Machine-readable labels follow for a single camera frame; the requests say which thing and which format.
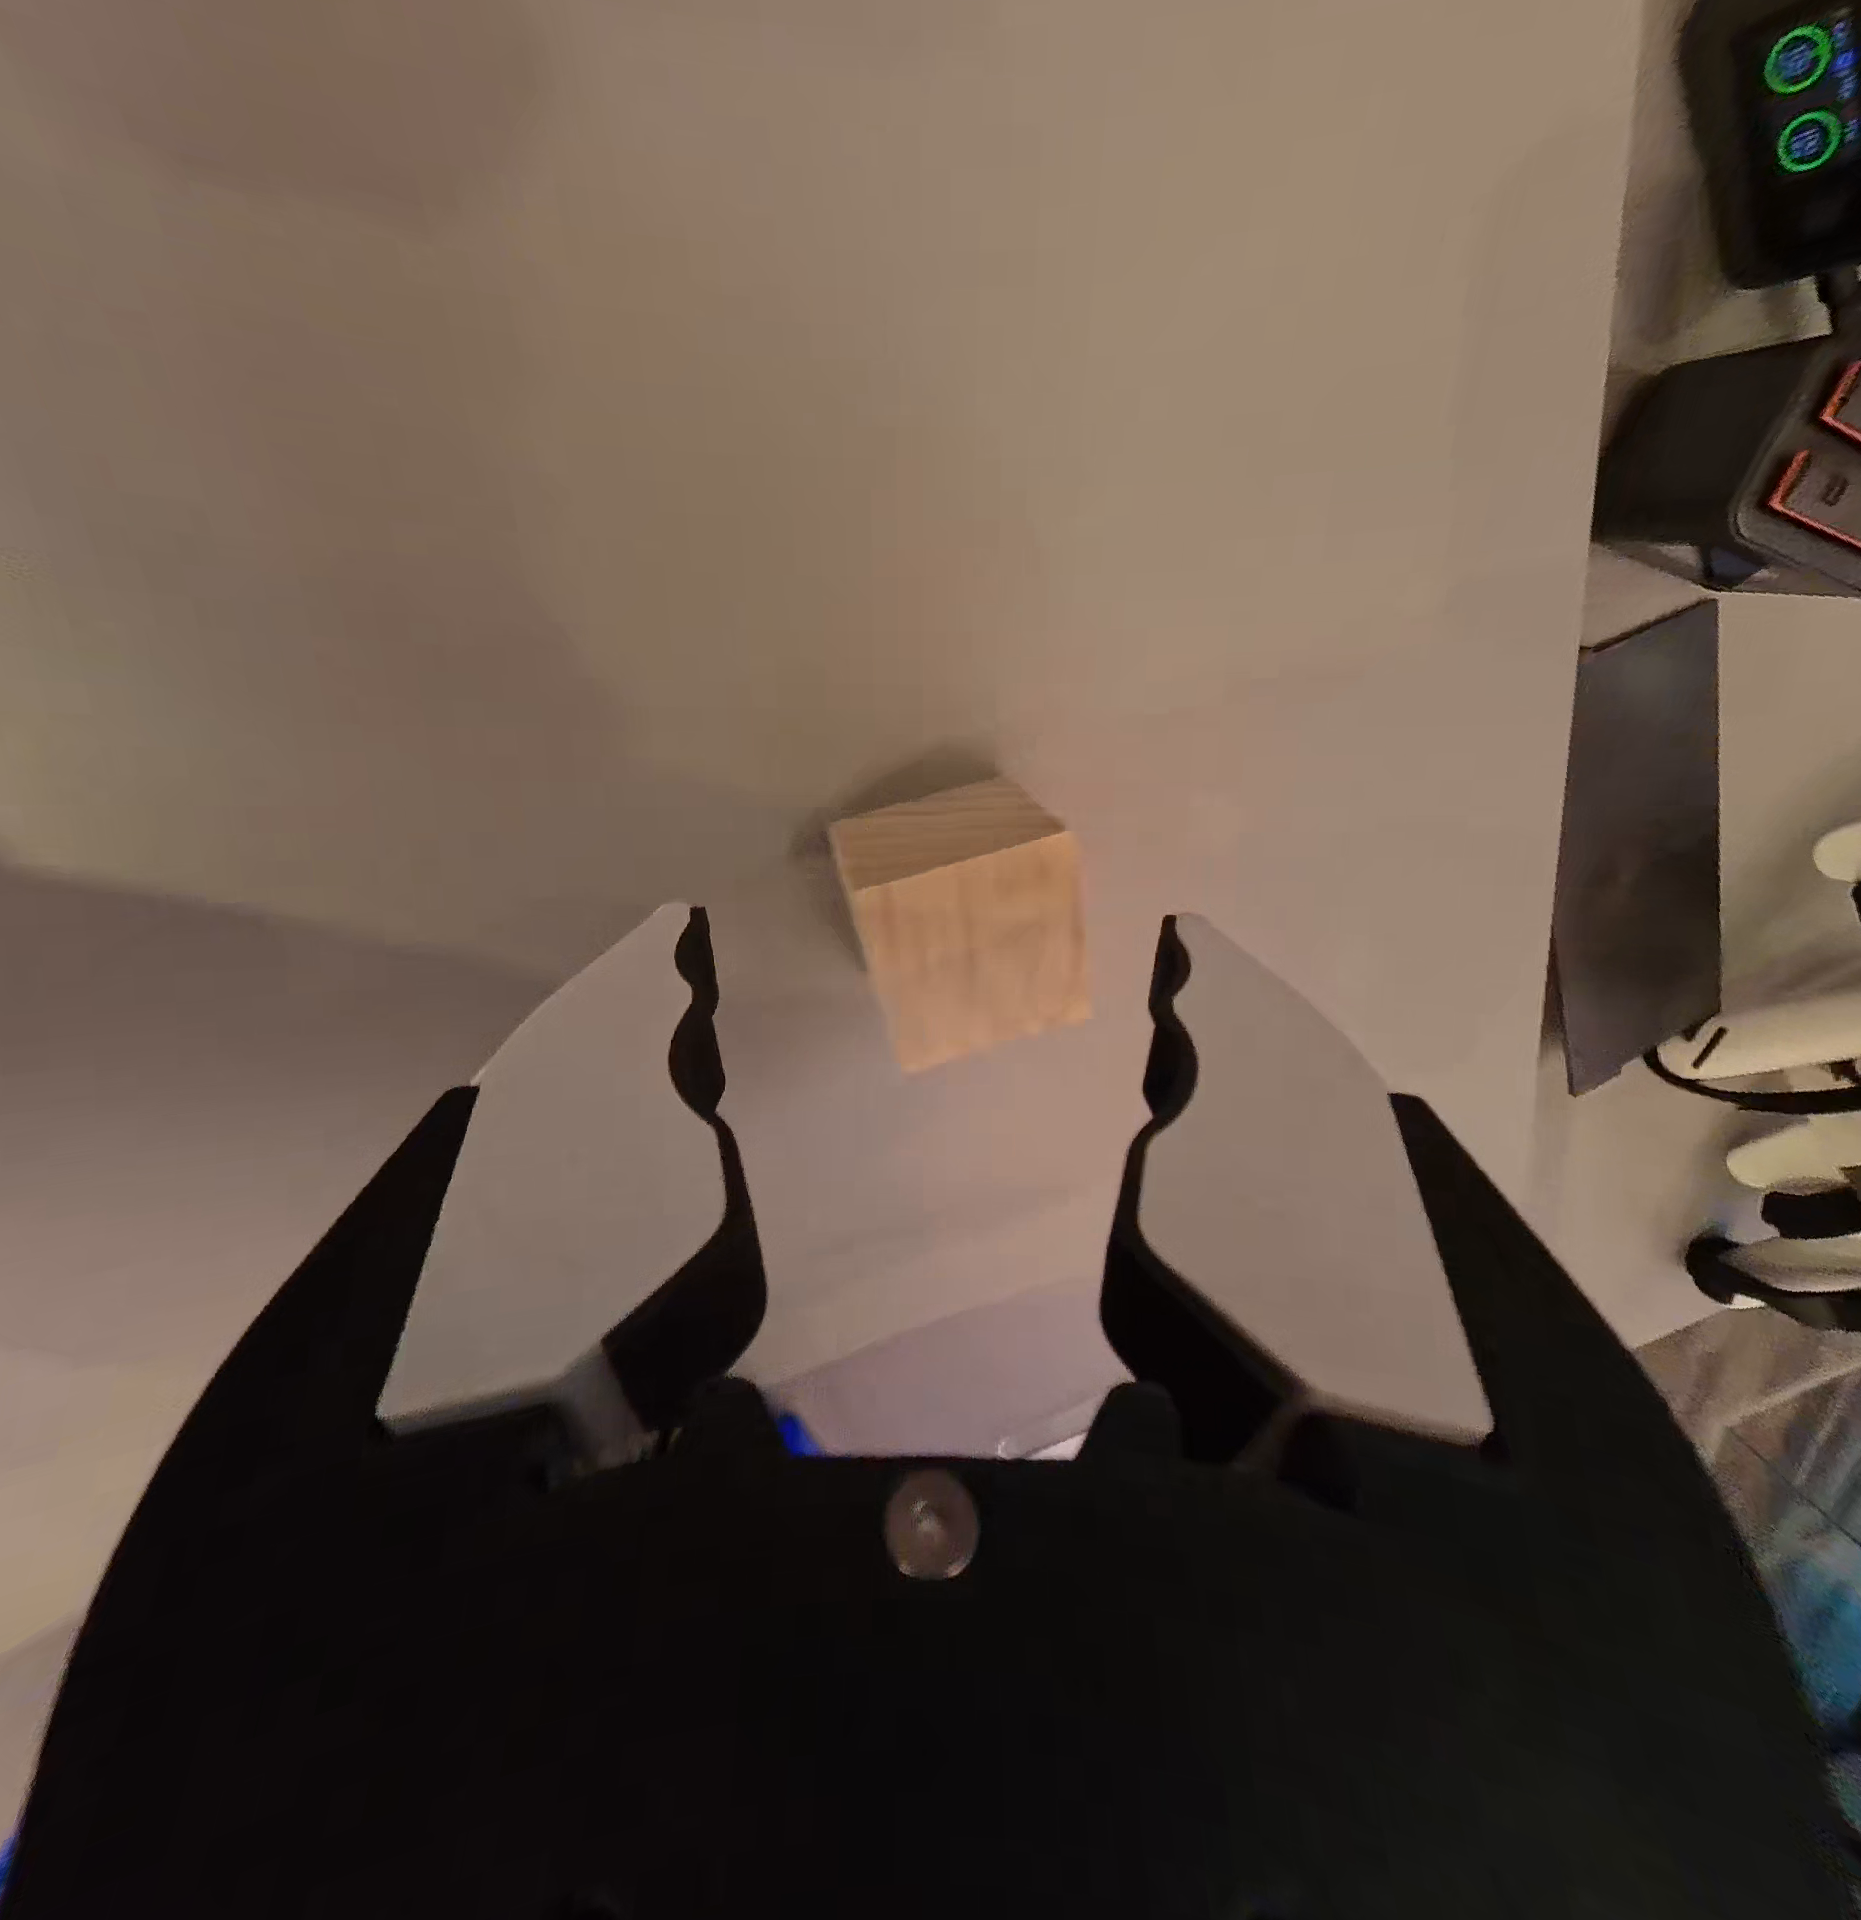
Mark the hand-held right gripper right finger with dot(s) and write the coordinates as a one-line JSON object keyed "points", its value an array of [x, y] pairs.
{"points": [[1290, 1198]]}

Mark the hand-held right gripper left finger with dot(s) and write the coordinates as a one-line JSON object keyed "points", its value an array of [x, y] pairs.
{"points": [[570, 1198]]}

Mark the wooden cube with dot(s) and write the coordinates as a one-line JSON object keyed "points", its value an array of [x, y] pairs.
{"points": [[960, 929]]}

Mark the black battery charger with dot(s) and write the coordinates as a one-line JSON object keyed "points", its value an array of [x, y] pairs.
{"points": [[1697, 452]]}

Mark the black power station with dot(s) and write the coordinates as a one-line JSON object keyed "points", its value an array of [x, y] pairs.
{"points": [[1734, 227]]}

